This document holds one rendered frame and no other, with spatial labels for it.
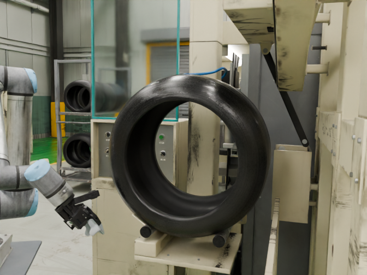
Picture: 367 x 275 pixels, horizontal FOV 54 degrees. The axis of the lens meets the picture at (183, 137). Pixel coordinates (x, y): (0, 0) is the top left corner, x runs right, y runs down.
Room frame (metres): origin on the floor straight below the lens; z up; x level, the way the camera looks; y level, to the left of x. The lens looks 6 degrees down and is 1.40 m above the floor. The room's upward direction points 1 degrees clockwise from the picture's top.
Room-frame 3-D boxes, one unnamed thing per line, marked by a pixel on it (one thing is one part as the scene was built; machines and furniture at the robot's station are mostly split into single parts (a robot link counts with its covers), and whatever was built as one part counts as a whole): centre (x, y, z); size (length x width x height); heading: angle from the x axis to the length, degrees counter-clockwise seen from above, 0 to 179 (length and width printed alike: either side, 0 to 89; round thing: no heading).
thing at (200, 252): (1.44, -0.05, 0.80); 0.37 x 0.36 x 0.02; 74
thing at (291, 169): (1.55, -0.47, 1.05); 0.20 x 0.15 x 0.30; 164
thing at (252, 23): (1.24, -0.30, 1.71); 0.61 x 0.25 x 0.15; 164
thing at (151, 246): (1.48, 0.09, 0.84); 0.36 x 0.09 x 0.06; 164
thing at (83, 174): (5.70, 1.38, 0.96); 1.36 x 0.71 x 1.92; 161
